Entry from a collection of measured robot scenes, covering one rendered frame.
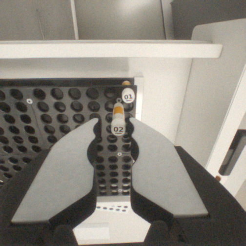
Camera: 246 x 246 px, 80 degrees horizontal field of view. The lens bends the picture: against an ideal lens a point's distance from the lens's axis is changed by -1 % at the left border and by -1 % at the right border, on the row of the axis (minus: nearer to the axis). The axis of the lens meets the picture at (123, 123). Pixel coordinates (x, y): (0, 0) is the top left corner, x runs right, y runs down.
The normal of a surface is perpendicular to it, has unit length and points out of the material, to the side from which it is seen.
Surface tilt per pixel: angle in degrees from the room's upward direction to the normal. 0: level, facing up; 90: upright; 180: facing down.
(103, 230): 0
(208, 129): 90
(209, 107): 90
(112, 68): 0
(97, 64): 0
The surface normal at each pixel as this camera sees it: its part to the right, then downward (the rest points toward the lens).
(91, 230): 0.03, 0.50
